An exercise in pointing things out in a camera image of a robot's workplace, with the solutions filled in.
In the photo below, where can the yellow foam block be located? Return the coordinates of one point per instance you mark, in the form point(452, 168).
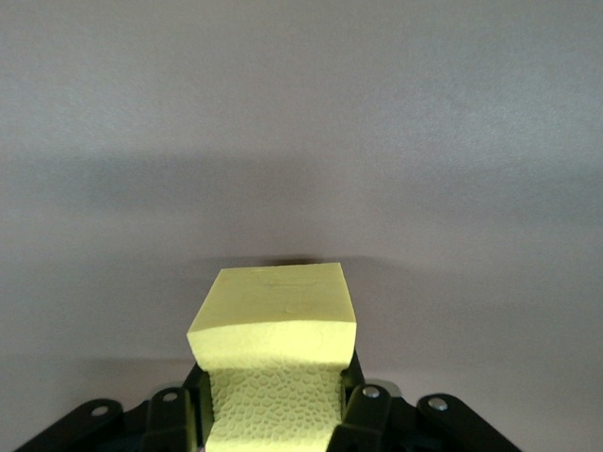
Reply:
point(278, 329)

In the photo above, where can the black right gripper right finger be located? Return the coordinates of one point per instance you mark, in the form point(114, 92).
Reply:
point(367, 424)

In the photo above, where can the brown paper table cover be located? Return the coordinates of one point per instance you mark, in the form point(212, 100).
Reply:
point(301, 117)

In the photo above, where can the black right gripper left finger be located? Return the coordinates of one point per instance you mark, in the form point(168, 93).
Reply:
point(165, 424)

